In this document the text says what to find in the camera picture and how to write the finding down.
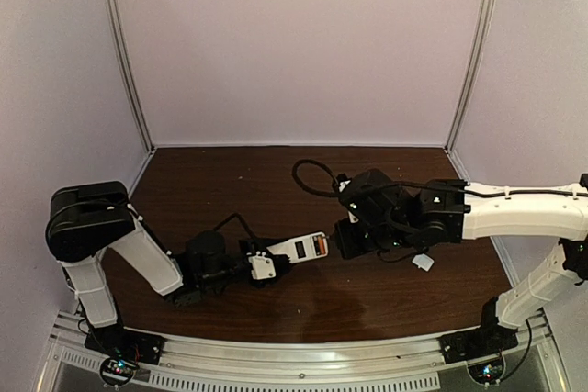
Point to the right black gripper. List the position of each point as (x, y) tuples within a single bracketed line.
[(351, 242)]

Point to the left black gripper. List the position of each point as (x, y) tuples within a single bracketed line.
[(279, 264)]

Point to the white remote control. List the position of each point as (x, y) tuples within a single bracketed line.
[(299, 249)]

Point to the white battery compartment cover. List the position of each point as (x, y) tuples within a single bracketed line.
[(423, 262)]

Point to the orange battery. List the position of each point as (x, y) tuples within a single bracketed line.
[(320, 245)]

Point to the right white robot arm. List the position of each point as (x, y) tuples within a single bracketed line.
[(383, 214)]

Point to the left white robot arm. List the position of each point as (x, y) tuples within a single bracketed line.
[(88, 219)]

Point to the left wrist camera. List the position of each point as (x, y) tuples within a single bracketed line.
[(262, 266)]

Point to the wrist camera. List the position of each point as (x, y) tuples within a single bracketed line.
[(262, 266), (342, 186)]

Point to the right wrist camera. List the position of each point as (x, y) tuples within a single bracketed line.
[(342, 186)]

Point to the aluminium front rail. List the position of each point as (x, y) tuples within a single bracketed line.
[(405, 364)]

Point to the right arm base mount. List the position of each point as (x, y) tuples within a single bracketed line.
[(482, 349)]

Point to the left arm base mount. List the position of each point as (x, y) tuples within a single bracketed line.
[(129, 353)]

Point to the right aluminium corner post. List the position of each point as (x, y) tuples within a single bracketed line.
[(481, 31)]

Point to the aluminium corner post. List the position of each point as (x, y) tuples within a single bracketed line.
[(127, 77), (481, 31)]

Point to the left aluminium corner post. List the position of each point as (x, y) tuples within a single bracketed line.
[(127, 77)]

